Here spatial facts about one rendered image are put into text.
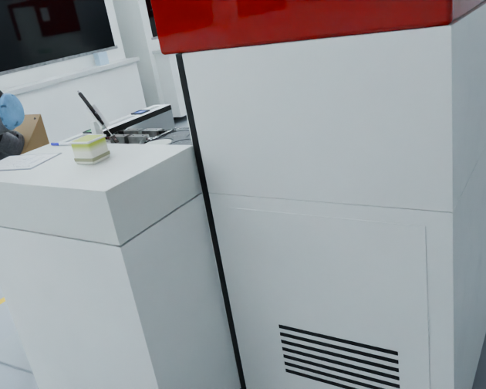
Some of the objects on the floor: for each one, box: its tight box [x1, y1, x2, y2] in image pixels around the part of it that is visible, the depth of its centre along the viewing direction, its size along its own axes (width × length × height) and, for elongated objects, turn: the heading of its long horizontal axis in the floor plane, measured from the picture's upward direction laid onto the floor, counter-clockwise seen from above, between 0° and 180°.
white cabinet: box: [0, 193, 241, 389], centre depth 193 cm, size 64×96×82 cm, turn 170°
